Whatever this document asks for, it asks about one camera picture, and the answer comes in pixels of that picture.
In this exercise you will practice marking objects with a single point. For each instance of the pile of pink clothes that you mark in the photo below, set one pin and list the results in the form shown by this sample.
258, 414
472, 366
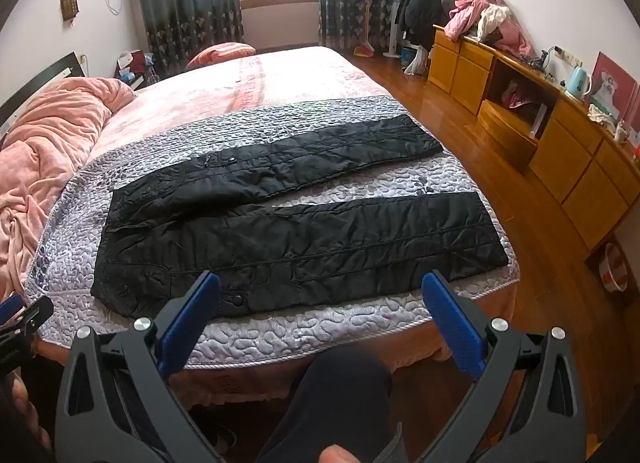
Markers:
470, 13

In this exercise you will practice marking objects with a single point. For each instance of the brown wall ornament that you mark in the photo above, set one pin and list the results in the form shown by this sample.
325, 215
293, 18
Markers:
70, 7

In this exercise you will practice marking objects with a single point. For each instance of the white plastic bag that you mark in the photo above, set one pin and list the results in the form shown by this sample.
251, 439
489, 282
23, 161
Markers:
417, 63

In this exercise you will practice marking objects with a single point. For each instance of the pink fleece comforter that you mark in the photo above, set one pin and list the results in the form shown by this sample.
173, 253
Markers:
50, 143

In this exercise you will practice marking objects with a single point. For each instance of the white crumpled cloth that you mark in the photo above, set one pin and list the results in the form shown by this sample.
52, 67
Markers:
602, 114

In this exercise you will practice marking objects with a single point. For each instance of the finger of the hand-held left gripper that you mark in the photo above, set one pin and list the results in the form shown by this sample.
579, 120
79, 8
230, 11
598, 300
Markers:
30, 315

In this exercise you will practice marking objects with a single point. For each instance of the pink bag in dresser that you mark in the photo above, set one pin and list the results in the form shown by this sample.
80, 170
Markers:
517, 98

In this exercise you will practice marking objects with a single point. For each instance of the broom with pink dustpan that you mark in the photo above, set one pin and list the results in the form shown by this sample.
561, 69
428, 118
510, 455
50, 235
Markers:
364, 49

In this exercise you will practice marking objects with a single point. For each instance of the yellow wooden dresser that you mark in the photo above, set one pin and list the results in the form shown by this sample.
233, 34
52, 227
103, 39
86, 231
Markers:
575, 158

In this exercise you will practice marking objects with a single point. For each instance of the pink picture frame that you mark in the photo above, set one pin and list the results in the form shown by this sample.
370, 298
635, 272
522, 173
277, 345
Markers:
612, 83

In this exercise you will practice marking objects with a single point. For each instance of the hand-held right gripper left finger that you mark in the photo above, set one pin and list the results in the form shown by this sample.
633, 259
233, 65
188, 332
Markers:
191, 315

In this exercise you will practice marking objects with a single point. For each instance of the white tower fan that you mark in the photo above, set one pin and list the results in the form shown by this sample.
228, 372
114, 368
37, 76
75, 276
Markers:
396, 28

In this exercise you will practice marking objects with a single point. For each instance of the white and red basin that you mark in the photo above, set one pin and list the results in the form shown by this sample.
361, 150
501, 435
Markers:
614, 268

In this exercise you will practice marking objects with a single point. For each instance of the bed with pink sheet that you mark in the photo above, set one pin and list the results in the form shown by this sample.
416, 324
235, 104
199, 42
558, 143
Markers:
280, 73

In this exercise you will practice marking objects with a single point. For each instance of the pile of bedside clutter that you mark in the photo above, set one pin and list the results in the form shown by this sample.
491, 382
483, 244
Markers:
135, 65

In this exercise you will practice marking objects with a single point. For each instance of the grey quilted blanket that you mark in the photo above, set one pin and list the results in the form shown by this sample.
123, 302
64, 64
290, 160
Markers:
325, 328

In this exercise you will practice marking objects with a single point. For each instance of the hanging dark coats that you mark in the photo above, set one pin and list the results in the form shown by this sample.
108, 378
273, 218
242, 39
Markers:
422, 8

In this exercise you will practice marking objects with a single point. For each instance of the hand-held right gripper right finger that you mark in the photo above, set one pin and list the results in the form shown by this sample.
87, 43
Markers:
450, 318

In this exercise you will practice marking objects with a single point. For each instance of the person's leg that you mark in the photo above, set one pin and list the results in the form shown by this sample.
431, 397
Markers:
340, 393

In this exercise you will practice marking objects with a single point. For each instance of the black pants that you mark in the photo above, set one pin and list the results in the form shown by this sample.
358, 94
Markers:
300, 248

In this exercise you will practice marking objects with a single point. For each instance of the pink pillow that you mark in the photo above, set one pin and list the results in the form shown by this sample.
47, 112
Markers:
220, 54

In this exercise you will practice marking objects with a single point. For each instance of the person's right hand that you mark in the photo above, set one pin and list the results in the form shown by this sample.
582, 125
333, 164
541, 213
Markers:
340, 455

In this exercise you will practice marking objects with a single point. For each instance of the light blue electric kettle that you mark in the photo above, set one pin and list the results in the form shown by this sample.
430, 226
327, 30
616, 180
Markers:
577, 83

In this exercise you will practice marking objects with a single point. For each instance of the dark wooden headboard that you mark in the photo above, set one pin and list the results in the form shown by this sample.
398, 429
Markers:
45, 80

